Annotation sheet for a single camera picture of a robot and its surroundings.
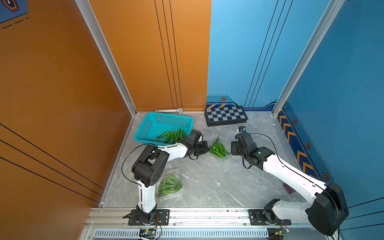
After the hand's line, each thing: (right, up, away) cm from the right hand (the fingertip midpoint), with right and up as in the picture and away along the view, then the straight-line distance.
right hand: (235, 144), depth 84 cm
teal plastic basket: (-47, +8, +25) cm, 54 cm away
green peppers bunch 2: (-8, -5, +11) cm, 14 cm away
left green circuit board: (-46, -42, -12) cm, 63 cm away
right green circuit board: (+18, -40, -15) cm, 46 cm away
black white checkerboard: (0, +18, +30) cm, 35 cm away
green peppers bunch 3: (-35, -21, -6) cm, 41 cm away
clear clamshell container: (-35, -18, +6) cm, 40 cm away
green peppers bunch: (-39, +3, +19) cm, 43 cm away
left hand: (-13, -3, +10) cm, 16 cm away
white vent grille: (-27, -41, -15) cm, 51 cm away
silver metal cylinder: (-42, +23, +39) cm, 61 cm away
